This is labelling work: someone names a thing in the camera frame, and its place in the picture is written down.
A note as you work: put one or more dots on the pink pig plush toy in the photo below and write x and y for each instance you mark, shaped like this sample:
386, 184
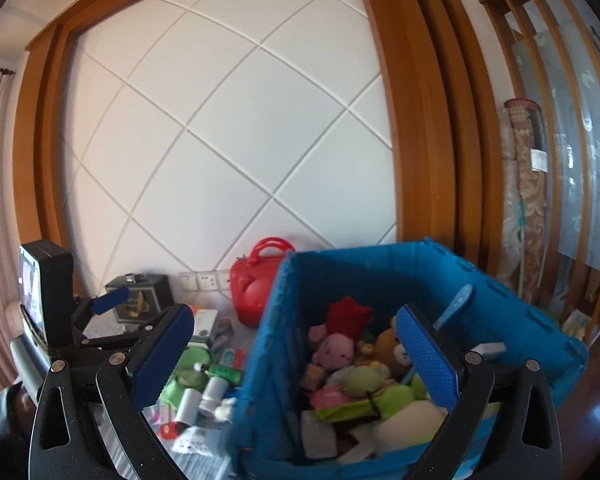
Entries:
335, 350

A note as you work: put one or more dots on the wooden wall frame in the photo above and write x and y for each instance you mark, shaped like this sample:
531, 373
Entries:
420, 135

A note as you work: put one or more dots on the pink curtain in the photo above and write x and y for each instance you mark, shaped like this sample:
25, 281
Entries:
0, 235

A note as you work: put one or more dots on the red and white packet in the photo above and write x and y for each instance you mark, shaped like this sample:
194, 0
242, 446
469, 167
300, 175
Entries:
234, 360

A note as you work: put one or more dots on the white patterned packet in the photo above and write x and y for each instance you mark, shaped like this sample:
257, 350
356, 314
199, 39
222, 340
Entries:
200, 439

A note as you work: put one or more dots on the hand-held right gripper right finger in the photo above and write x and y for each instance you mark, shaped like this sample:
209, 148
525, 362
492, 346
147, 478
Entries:
427, 355

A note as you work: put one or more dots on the brown bear plush toy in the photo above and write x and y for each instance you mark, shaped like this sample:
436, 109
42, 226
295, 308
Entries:
390, 347

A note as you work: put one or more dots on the rolled patterned carpet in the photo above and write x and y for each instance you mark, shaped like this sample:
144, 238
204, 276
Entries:
527, 200

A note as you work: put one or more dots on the grey sponge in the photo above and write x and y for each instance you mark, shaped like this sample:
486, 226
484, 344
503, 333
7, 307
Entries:
317, 435

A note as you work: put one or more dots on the white bottle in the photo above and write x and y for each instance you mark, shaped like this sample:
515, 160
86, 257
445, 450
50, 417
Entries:
214, 392
187, 405

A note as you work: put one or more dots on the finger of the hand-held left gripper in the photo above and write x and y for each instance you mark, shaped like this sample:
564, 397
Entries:
115, 341
107, 301

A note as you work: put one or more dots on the lime green cloth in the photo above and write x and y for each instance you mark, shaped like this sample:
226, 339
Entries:
390, 400

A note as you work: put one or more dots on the pale green plush toy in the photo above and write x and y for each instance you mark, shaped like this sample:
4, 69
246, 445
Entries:
360, 379

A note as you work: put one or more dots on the white single-hole wall socket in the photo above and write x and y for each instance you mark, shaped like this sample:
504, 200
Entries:
224, 279

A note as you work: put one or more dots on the metal clip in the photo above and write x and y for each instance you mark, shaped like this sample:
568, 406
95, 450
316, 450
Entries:
136, 276

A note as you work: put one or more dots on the blue plastic crate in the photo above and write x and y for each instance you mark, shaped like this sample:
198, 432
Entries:
265, 360

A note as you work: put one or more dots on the red plush toy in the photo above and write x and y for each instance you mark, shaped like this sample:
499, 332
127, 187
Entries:
347, 314

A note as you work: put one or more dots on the green bottle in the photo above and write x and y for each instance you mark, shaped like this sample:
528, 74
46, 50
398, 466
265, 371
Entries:
225, 372

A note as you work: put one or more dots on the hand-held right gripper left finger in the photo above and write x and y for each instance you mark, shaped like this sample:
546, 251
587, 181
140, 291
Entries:
160, 355

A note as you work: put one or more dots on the grey pouch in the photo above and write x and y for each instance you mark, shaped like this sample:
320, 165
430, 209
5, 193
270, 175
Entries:
223, 332

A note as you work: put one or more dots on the dark gift box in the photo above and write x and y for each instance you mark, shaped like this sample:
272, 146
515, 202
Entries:
155, 295

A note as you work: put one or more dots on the small red suitcase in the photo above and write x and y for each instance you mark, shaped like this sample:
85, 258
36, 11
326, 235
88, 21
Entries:
250, 290

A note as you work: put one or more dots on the white wall switch panel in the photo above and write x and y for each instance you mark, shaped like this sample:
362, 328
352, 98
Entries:
188, 281

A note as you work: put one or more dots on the wooden slatted screen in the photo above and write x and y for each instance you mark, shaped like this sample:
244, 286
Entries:
570, 110

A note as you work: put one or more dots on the white carton box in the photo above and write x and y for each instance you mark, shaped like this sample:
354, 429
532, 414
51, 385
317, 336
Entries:
205, 322

